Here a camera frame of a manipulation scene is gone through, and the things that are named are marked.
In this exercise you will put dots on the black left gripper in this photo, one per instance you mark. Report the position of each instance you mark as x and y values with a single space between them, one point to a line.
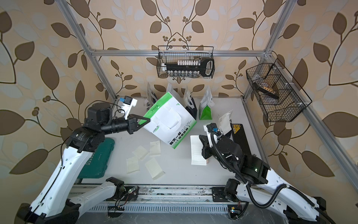
133 125

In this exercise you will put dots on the small blue paper bag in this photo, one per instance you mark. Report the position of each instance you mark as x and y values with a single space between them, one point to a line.
151 98

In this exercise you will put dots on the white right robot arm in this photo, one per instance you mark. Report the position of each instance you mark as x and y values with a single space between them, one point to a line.
257 183

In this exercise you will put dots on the green plastic tool case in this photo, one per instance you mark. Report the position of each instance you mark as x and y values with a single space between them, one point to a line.
96 166

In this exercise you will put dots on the black socket set holder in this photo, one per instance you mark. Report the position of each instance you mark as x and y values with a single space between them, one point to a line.
203 67

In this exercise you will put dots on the navy blue paper bag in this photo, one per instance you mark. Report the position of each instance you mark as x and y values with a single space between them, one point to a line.
229 134

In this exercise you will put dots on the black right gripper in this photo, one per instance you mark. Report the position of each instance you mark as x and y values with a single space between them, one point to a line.
207 147

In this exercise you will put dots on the aluminium front rail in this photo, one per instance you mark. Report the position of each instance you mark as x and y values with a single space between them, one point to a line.
176 194

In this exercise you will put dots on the black wire basket back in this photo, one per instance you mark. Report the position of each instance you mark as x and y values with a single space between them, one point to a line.
174 53

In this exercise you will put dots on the dark navy small bag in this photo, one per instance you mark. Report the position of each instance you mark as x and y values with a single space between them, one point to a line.
190 104

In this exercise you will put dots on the black wire basket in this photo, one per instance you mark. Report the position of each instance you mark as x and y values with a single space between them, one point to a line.
174 53
293 99

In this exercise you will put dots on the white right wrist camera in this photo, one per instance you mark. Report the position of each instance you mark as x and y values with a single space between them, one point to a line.
212 130

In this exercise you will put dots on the black yellow flat case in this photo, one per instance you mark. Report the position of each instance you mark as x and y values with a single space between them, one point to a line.
239 137

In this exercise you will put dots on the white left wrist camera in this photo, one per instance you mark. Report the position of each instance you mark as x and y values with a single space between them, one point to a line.
127 104

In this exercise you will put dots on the black wire basket right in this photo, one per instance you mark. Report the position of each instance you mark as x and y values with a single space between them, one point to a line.
293 99

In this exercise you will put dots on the white paper bag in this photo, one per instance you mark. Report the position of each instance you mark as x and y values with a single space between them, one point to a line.
172 91

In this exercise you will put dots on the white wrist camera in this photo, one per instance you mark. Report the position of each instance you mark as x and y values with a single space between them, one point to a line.
127 104
212 130

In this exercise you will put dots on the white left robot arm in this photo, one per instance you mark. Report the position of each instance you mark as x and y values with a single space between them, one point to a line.
53 206

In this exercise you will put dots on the large green white bag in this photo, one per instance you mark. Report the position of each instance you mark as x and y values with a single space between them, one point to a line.
169 120

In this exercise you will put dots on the small green paper bag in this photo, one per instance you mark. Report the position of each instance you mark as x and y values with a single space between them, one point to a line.
206 104

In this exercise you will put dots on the tool in right basket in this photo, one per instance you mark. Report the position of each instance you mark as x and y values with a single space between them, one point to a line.
267 91

